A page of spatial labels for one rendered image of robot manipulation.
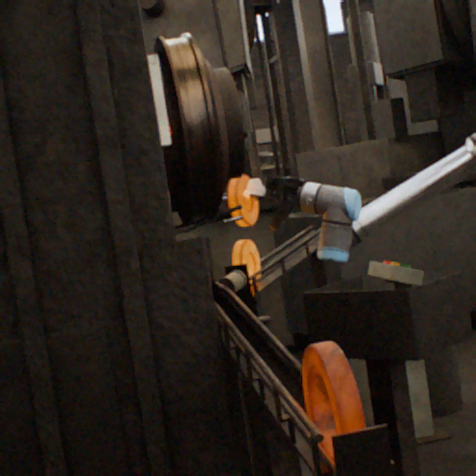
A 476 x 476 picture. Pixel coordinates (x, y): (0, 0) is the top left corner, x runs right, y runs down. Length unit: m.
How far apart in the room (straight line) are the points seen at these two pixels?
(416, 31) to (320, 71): 5.46
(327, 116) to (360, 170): 4.89
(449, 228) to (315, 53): 6.77
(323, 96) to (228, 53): 6.35
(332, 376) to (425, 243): 3.51
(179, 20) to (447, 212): 1.75
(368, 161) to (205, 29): 1.83
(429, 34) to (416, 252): 1.69
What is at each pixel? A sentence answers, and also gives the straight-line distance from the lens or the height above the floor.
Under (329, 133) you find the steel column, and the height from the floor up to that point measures 1.37.
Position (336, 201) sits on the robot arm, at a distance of 2.66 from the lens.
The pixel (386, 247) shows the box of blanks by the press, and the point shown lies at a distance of 4.54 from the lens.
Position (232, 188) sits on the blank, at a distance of 2.75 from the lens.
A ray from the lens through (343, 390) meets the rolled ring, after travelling 1.18.
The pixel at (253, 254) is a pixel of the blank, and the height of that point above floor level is 0.73.
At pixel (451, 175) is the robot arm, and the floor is 0.89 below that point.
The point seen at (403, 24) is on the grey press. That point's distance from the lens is 6.00.
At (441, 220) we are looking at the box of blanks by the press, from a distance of 4.74.
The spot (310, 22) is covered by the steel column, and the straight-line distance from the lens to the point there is 11.37.
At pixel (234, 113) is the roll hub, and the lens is 2.18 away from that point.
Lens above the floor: 0.97
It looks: 4 degrees down
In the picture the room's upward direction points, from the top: 9 degrees counter-clockwise
